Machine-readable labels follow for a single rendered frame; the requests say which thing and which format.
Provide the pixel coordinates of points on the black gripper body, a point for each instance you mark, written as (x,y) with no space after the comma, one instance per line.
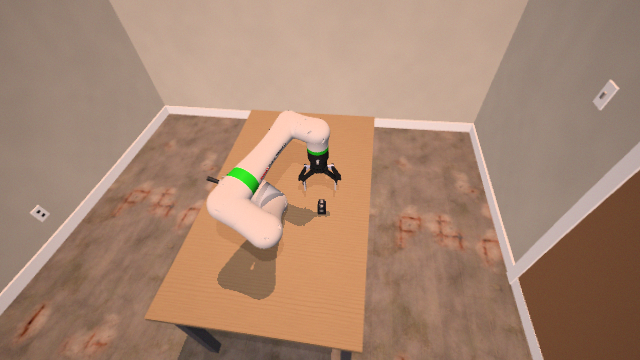
(318,167)

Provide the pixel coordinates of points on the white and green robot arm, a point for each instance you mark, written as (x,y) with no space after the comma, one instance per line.
(231,200)

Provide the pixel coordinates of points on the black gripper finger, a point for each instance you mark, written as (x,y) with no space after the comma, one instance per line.
(303,177)
(336,176)

